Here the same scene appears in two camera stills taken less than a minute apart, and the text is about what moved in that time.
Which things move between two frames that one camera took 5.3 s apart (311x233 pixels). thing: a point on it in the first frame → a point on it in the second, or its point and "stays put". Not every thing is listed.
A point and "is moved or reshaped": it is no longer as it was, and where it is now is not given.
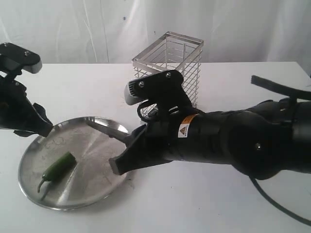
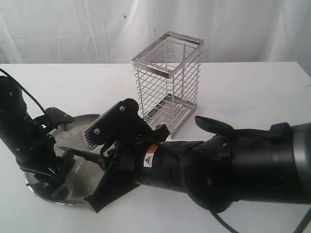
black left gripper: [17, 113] → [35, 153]
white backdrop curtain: [115, 31] stays put
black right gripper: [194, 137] → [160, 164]
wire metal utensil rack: [171, 52] stays put
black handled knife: [109, 127] is moved or reshaped
